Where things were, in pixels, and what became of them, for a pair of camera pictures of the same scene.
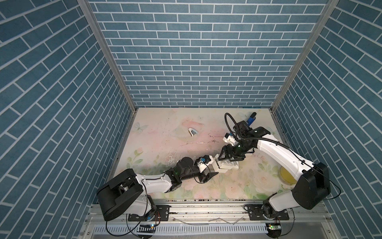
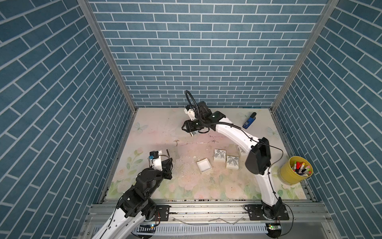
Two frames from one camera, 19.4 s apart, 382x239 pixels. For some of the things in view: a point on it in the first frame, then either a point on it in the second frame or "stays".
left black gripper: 207,177 to 166,167
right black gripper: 234,157 to 188,126
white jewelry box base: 216,169 to 204,165
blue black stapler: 251,118 stays
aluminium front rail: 216,214 stays
